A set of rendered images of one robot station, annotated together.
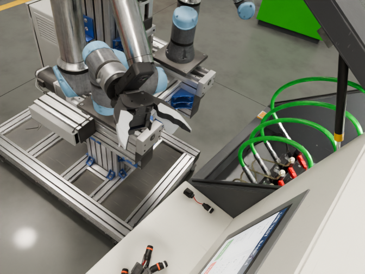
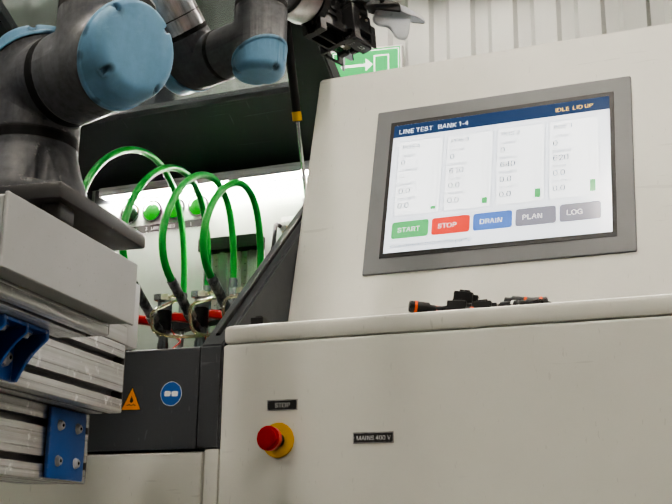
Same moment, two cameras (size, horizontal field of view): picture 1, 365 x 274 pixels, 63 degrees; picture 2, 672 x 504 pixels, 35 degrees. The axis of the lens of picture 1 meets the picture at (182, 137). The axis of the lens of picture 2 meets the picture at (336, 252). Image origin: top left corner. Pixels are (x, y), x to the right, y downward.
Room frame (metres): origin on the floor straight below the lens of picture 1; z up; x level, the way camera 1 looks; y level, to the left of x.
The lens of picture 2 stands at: (0.72, 1.60, 0.65)
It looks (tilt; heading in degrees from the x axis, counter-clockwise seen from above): 15 degrees up; 261
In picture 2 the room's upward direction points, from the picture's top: 1 degrees clockwise
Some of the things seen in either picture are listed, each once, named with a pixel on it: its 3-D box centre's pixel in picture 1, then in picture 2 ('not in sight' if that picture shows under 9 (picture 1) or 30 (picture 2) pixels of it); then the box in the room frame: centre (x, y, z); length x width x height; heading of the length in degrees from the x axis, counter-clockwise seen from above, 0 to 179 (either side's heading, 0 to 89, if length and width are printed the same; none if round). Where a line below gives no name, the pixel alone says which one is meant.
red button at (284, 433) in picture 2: not in sight; (272, 439); (0.56, 0.03, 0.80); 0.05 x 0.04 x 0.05; 148
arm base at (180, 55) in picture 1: (181, 46); not in sight; (1.35, 0.10, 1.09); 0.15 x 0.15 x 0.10
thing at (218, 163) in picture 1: (233, 150); (42, 406); (0.92, -0.25, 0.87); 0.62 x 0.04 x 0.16; 148
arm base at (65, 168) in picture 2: not in sight; (28, 177); (0.90, 0.30, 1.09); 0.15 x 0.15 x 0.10
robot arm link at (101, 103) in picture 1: (111, 92); (251, 43); (0.62, 0.22, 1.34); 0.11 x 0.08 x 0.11; 130
